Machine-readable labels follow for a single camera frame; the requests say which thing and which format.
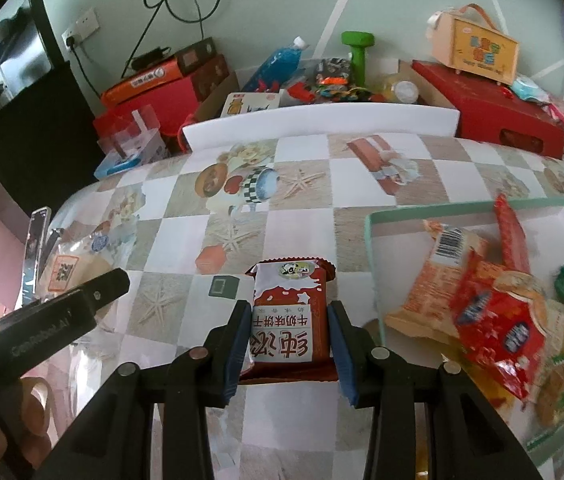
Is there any black power adapter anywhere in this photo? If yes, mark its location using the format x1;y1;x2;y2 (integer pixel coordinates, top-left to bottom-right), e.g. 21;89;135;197
130;47;173;68

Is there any black cable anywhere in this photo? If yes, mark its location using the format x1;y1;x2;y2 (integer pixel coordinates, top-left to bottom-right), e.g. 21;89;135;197
124;0;223;73

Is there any pile of colourful toys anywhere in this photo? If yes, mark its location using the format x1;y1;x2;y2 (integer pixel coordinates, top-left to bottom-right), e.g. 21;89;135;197
307;57;377;103

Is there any white foam board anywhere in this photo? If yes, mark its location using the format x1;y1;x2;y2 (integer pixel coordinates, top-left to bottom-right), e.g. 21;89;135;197
182;101;461;153

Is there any orange flat box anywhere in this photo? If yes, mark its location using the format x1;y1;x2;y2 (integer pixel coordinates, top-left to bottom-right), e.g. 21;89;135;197
100;57;185;108

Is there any white wall socket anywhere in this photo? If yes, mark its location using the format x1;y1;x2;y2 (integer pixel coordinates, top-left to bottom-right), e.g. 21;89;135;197
60;7;100;48

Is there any white cartoon card box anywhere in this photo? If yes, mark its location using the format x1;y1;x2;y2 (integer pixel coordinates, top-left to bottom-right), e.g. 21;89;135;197
219;91;283;120

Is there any clear plastic box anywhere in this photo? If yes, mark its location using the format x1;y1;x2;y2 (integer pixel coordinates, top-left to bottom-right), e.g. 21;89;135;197
98;105;170;166

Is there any green dumbbell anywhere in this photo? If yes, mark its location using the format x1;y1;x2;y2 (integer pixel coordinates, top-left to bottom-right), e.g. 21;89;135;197
340;31;376;86

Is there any orange brown snack packet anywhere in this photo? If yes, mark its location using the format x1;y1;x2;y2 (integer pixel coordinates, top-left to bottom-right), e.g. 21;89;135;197
384;220;490;343

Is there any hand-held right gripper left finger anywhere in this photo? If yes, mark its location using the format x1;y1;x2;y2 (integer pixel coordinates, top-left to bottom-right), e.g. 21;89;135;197
44;300;253;480

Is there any black flat television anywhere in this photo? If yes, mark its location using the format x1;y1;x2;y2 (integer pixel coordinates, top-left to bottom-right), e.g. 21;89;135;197
0;0;60;83

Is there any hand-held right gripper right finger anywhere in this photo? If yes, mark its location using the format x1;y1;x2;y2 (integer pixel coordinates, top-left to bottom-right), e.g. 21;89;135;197
327;300;545;480

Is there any blue flat box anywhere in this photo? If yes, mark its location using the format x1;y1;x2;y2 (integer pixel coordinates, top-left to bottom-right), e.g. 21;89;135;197
93;151;143;180

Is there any orange carry box with handle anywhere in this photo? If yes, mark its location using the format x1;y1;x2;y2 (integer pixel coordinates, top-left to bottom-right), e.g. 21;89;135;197
427;4;520;86

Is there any teal-edged white tray box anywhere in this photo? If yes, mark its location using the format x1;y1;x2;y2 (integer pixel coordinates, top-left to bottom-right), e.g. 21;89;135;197
364;197;564;466

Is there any clear acrylic stand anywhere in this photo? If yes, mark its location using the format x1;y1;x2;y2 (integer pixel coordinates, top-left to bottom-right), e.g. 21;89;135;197
20;206;53;306

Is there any brown toy cardboard box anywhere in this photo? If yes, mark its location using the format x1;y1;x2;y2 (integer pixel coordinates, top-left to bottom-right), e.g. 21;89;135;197
182;59;460;126

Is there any dark red biscuit packet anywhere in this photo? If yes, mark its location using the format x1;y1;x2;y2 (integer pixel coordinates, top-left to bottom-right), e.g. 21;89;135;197
239;257;337;383

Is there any red dotted snack packet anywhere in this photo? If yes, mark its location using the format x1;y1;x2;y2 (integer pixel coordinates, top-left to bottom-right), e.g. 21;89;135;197
493;192;533;276

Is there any light blue pack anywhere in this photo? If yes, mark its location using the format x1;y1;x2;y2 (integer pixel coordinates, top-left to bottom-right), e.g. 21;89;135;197
509;74;550;103

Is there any red gift box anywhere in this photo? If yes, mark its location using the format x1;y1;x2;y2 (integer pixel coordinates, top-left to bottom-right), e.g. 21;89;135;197
410;59;564;160

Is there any dark brown box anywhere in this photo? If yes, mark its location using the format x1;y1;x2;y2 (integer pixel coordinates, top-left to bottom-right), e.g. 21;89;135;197
172;36;233;103

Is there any clear-wrapped round bread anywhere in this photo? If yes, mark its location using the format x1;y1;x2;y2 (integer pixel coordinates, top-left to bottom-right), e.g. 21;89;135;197
36;222;130;306

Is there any white round container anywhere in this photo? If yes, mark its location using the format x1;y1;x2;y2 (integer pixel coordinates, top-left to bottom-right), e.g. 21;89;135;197
392;79;420;106

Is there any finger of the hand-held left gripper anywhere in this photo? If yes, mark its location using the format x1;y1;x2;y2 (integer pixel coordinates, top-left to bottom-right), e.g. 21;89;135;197
69;267;131;321

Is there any black cabinet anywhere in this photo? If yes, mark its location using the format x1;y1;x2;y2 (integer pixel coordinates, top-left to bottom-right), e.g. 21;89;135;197
0;57;107;221

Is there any blue liquid bottle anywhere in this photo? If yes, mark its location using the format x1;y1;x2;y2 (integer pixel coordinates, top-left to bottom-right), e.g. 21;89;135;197
242;36;310;93

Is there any red cardboard box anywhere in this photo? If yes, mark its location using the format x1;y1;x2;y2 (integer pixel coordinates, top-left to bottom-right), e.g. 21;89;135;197
92;77;203;153

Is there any red crinkled snack packet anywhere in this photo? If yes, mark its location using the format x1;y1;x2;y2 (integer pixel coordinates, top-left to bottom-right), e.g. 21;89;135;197
452;250;548;403

